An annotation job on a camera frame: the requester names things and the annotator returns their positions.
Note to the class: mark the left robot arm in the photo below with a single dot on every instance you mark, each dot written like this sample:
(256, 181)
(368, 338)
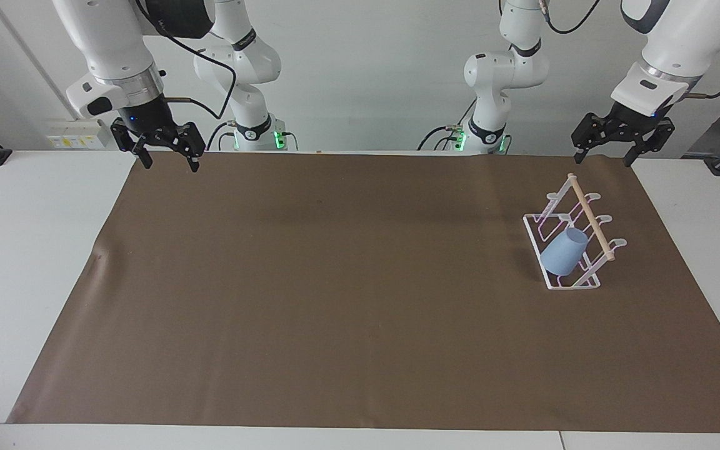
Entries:
(672, 37)

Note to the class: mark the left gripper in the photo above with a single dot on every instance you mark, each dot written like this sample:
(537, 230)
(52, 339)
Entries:
(635, 122)

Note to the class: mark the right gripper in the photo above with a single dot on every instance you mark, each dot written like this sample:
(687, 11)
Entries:
(147, 115)

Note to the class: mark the light blue cup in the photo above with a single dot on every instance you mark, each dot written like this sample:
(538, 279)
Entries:
(563, 253)

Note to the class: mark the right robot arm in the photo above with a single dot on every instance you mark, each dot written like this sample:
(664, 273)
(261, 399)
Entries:
(116, 44)

